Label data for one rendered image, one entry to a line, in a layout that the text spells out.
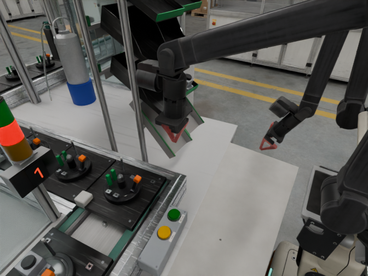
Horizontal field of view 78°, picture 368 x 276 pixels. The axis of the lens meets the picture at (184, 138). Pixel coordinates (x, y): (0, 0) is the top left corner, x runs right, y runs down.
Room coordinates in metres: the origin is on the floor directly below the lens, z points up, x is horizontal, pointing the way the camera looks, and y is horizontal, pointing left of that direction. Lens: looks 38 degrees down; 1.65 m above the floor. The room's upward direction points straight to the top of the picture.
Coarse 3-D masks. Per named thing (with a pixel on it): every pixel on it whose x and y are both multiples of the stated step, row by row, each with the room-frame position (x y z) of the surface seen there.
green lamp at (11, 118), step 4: (4, 100) 0.43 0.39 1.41; (0, 104) 0.42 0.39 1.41; (4, 104) 0.43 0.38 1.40; (0, 108) 0.41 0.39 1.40; (4, 108) 0.42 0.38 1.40; (8, 108) 0.43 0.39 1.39; (0, 112) 0.41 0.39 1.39; (4, 112) 0.42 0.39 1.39; (8, 112) 0.42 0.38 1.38; (0, 116) 0.41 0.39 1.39; (4, 116) 0.41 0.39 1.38; (8, 116) 0.42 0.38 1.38; (12, 116) 0.43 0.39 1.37; (0, 120) 0.40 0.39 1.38; (4, 120) 0.41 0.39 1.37; (8, 120) 0.41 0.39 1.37; (12, 120) 0.42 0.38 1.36; (0, 124) 0.40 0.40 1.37; (4, 124) 0.41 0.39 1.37; (8, 124) 0.41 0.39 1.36
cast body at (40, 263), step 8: (24, 256) 0.25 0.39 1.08; (32, 256) 0.25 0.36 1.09; (40, 256) 0.25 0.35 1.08; (16, 264) 0.23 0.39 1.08; (24, 264) 0.23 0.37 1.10; (32, 264) 0.23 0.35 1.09; (40, 264) 0.24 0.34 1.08; (48, 264) 0.24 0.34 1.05; (24, 272) 0.22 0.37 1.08; (32, 272) 0.22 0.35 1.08; (40, 272) 0.23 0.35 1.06
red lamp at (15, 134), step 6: (6, 126) 0.41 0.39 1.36; (12, 126) 0.41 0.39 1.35; (18, 126) 0.43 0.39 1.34; (0, 132) 0.40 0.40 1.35; (6, 132) 0.40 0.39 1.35; (12, 132) 0.41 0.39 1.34; (18, 132) 0.42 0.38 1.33; (0, 138) 0.40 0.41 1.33; (6, 138) 0.40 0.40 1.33; (12, 138) 0.40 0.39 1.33; (18, 138) 0.41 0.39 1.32; (6, 144) 0.40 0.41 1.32; (12, 144) 0.40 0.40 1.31
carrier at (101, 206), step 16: (112, 176) 0.57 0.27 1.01; (128, 176) 0.59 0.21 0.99; (144, 176) 0.61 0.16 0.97; (160, 176) 0.61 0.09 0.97; (80, 192) 0.52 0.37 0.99; (96, 192) 0.53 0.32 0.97; (112, 192) 0.52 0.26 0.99; (128, 192) 0.52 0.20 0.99; (144, 192) 0.53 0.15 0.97; (96, 208) 0.46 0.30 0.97; (112, 208) 0.46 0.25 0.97; (128, 208) 0.46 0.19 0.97; (144, 208) 0.46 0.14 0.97; (128, 224) 0.40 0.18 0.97
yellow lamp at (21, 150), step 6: (24, 138) 0.43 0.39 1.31; (18, 144) 0.41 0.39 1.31; (24, 144) 0.42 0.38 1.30; (6, 150) 0.40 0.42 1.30; (12, 150) 0.40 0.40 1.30; (18, 150) 0.40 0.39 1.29; (24, 150) 0.41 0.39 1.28; (30, 150) 0.43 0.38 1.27; (12, 156) 0.40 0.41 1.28; (18, 156) 0.40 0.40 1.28; (24, 156) 0.41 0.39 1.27
